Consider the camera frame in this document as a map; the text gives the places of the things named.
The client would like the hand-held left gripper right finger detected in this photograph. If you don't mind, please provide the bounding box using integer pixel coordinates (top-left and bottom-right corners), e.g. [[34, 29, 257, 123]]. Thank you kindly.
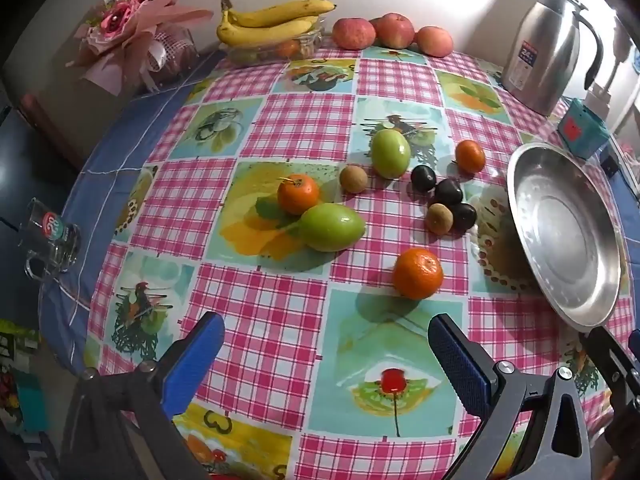
[[428, 313, 598, 480]]

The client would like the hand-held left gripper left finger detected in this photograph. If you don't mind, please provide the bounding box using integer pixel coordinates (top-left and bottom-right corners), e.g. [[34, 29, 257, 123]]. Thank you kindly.
[[59, 311, 226, 480]]

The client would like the stainless steel bowl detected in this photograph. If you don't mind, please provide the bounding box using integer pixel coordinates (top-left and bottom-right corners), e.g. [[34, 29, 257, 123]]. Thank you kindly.
[[506, 142, 632, 333]]

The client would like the small brown round fruit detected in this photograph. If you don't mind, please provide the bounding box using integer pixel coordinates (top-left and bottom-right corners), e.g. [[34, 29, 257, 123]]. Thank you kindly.
[[339, 165, 369, 194], [426, 203, 454, 236]]

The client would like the dark purple fruit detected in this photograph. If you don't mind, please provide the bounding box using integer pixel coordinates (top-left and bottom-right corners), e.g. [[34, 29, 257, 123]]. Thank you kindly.
[[434, 179, 464, 206], [448, 203, 478, 233], [410, 165, 437, 193]]

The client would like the green oval fruit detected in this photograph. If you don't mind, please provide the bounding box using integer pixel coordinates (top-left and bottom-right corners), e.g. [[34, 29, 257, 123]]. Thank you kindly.
[[370, 129, 412, 180], [299, 203, 367, 252]]

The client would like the orange tangerine with stem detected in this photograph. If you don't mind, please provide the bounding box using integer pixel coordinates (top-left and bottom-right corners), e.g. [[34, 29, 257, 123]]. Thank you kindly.
[[454, 140, 487, 175]]

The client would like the green and teal packaging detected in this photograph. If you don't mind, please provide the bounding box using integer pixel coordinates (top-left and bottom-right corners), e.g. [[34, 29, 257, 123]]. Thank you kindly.
[[0, 317, 51, 436]]

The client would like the clear glass mug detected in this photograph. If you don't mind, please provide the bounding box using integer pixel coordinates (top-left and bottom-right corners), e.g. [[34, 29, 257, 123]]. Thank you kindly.
[[19, 197, 82, 281]]

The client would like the teal box with red label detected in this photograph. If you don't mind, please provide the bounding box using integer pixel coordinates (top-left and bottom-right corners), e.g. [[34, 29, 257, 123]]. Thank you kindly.
[[556, 98, 612, 160]]

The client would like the blue tablecloth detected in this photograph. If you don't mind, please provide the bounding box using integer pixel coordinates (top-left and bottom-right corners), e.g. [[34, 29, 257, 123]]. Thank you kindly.
[[37, 45, 226, 376]]

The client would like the white plug box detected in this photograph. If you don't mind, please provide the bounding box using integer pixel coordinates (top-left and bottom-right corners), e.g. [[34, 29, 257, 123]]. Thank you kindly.
[[586, 79, 615, 111]]

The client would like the pink plaid fruit-print tablecloth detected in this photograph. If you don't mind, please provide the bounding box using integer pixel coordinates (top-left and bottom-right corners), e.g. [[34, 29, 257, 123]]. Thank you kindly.
[[82, 45, 636, 480]]

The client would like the stainless steel thermos jug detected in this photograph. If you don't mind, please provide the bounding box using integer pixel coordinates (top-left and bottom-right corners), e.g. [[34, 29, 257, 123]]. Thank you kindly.
[[501, 0, 606, 116]]

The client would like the clear plastic fruit container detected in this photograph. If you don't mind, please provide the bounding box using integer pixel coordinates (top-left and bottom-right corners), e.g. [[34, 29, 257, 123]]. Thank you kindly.
[[227, 22, 323, 67]]

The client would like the red apple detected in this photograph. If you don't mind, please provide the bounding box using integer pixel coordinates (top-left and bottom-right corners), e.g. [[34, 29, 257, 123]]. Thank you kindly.
[[372, 12, 416, 50], [332, 17, 376, 51], [415, 26, 455, 57]]

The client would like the yellow banana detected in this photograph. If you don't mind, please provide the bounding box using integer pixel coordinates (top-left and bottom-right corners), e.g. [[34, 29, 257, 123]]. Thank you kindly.
[[216, 10, 321, 47], [227, 0, 337, 28]]

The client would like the pink flower bouquet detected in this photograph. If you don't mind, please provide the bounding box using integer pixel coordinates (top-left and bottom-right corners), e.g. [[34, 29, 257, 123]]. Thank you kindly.
[[65, 0, 213, 96]]

